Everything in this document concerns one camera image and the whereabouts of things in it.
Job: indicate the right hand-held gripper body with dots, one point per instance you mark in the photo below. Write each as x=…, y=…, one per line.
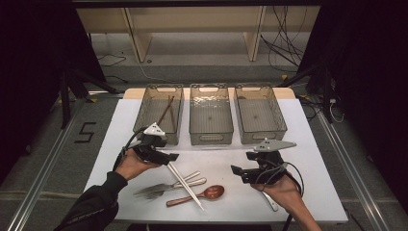
x=271, y=170

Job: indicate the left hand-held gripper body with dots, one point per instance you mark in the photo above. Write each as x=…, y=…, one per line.
x=150, y=146

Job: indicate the white chopstick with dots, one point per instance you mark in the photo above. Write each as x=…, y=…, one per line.
x=186, y=186
x=183, y=187

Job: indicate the white ceramic spoon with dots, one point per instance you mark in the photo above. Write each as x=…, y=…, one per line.
x=272, y=203

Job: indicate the reddish brown wooden spoon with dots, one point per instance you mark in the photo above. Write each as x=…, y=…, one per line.
x=213, y=192

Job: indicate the smoky transparent plastic bin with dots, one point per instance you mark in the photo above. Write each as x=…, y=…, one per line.
x=210, y=118
x=259, y=118
x=154, y=109

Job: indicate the person's left hand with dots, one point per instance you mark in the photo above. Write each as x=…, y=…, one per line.
x=134, y=166

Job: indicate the person's right hand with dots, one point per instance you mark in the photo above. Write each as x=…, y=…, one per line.
x=285, y=194

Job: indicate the black metal stand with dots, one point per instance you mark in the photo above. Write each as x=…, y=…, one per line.
x=69, y=93
x=324, y=86

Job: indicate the black curtain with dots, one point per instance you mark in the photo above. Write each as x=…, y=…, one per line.
x=369, y=80
x=35, y=64

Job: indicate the beige wooden desk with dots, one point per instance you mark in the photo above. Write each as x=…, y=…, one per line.
x=192, y=19

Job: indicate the aluminium floor rail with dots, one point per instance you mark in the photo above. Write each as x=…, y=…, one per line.
x=38, y=183
x=356, y=166

